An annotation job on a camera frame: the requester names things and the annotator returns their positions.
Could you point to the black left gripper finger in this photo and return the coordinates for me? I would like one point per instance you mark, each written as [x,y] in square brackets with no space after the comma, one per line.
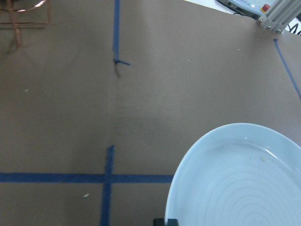
[162,222]

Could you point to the pale blue plate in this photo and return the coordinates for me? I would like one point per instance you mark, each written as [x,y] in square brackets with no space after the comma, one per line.
[239,174]

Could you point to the white control pendant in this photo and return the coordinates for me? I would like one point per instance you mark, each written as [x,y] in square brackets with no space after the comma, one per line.
[250,8]

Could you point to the aluminium frame profile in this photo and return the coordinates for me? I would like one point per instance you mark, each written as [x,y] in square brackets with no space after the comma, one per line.
[279,15]

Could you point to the copper wire wine rack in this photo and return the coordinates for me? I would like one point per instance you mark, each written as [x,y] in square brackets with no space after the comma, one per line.
[9,8]

